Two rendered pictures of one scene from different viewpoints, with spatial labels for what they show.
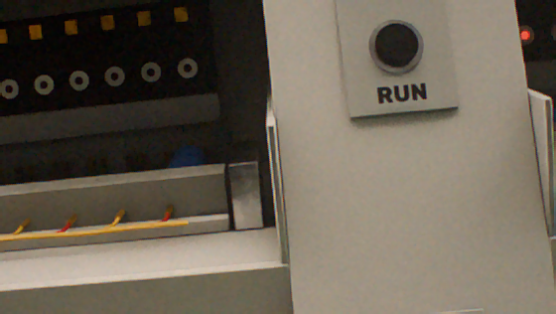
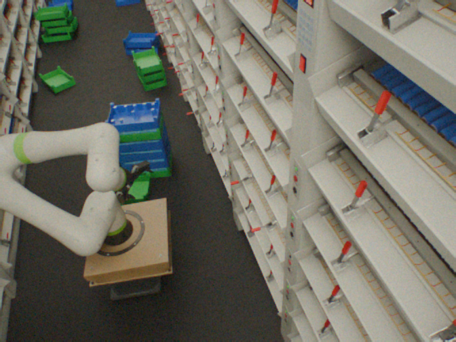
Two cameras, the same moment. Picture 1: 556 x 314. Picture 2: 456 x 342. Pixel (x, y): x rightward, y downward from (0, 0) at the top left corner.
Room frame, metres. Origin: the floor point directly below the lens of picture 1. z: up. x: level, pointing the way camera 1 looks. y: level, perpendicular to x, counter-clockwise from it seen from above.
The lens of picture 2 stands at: (-0.03, -0.66, 1.75)
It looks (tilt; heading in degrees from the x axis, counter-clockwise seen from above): 44 degrees down; 73
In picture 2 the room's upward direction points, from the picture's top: 6 degrees counter-clockwise
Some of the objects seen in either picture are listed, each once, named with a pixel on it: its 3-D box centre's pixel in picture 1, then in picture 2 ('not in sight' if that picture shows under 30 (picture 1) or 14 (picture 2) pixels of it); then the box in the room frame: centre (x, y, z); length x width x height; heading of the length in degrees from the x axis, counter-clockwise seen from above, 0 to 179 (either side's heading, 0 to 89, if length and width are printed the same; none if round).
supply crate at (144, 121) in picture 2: not in sight; (134, 115); (0.01, 1.32, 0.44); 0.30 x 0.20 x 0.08; 163
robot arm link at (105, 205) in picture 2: not in sight; (104, 213); (-0.24, 0.53, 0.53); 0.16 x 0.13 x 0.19; 58
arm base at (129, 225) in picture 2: not in sight; (102, 229); (-0.28, 0.56, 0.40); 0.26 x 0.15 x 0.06; 164
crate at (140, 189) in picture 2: not in sight; (125, 189); (-0.18, 1.15, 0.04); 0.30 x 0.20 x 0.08; 161
